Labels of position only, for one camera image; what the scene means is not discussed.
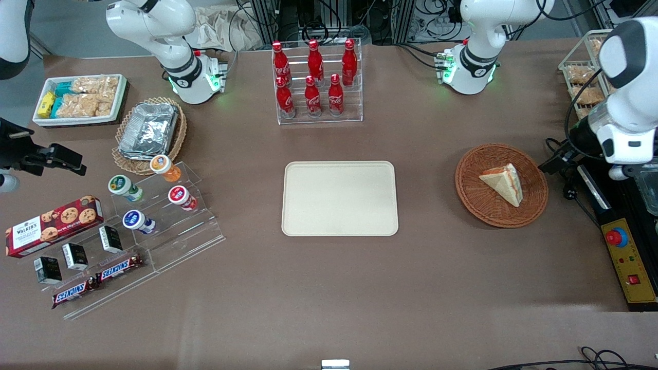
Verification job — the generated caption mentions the black floor cable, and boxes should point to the black floor cable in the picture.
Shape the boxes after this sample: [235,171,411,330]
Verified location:
[487,346,658,370]

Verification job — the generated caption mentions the white rectangular snack bin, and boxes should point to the white rectangular snack bin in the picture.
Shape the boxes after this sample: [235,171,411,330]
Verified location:
[32,74,129,128]

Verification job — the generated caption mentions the clear plastic container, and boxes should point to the clear plastic container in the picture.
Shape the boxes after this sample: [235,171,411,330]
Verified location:
[634,170,658,217]

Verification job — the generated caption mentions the orange-lid yogurt cup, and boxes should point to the orange-lid yogurt cup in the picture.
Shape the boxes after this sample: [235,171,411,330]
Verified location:
[150,155,182,183]

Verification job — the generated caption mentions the white wire basket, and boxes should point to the white wire basket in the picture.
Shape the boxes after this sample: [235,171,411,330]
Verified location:
[558,29,618,122]

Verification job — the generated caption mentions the clear rice cracker pack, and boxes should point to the clear rice cracker pack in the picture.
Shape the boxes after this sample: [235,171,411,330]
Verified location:
[56,93,114,118]
[70,76,120,95]

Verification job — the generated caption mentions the bagged brown snack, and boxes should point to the bagged brown snack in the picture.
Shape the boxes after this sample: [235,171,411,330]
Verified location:
[565,64,598,86]
[572,85,606,106]

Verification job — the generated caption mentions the blue-lid yogurt cup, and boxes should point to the blue-lid yogurt cup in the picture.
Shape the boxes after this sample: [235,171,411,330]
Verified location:
[122,210,157,235]

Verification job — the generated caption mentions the cream plastic tray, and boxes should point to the cream plastic tray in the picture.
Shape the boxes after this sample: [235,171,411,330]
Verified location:
[281,161,399,237]

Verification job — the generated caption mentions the yellow emergency stop control box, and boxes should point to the yellow emergency stop control box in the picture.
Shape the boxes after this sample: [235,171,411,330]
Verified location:
[601,218,658,305]

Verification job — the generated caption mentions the plastic-wrapped triangle sandwich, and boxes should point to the plastic-wrapped triangle sandwich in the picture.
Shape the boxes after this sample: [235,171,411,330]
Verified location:
[479,163,524,208]

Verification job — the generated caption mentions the stacked foil containers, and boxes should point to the stacked foil containers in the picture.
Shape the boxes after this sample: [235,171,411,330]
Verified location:
[118,102,180,160]

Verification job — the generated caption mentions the beige cloth bag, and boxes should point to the beige cloth bag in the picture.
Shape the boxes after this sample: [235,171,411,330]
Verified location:
[194,5,264,51]

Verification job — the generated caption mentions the Snickers chocolate bar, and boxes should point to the Snickers chocolate bar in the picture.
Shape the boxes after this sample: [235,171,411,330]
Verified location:
[95,253,146,284]
[51,277,101,310]

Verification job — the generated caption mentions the oval tan wicker basket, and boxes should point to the oval tan wicker basket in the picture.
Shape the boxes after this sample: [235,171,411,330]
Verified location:
[112,97,188,176]

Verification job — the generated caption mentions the aluminium frame rack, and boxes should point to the aluminium frame rack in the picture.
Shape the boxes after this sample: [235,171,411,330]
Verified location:
[246,0,418,46]

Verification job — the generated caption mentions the clear acrylic bottle rack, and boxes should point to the clear acrylic bottle rack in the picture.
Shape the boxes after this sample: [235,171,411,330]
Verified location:
[271,38,364,126]

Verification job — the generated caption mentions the black cable with plug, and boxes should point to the black cable with plug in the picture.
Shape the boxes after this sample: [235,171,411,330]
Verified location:
[544,138,610,223]

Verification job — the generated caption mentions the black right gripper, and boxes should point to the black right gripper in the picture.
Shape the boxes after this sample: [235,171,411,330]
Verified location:
[0,117,87,176]

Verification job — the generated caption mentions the clear acrylic stepped stand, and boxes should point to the clear acrylic stepped stand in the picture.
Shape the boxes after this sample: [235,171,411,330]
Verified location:
[51,161,227,321]

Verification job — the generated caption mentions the green-lid yogurt cup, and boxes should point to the green-lid yogurt cup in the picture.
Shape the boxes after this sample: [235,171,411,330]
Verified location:
[107,175,144,202]

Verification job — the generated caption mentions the red Walkers cookie box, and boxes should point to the red Walkers cookie box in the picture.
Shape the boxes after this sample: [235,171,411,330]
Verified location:
[5,195,105,259]

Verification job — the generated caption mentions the red-lid yogurt cup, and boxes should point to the red-lid yogurt cup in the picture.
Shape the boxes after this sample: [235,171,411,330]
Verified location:
[168,186,198,212]

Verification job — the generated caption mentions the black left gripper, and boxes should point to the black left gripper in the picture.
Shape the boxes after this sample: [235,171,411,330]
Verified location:
[538,114,605,175]

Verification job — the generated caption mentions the small black box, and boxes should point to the small black box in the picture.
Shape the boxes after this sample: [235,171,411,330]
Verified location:
[33,256,63,285]
[99,225,124,254]
[62,243,89,271]

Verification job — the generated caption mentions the yellow snack packet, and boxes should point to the yellow snack packet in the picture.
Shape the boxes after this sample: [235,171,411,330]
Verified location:
[37,91,57,119]

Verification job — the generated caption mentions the red cola bottle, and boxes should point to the red cola bottle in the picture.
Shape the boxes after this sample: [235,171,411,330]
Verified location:
[304,76,322,118]
[341,39,358,87]
[327,73,345,117]
[271,41,292,86]
[276,76,297,119]
[307,39,325,83]

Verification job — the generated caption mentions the round brown wicker basket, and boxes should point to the round brown wicker basket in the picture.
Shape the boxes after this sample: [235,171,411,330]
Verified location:
[455,143,549,228]

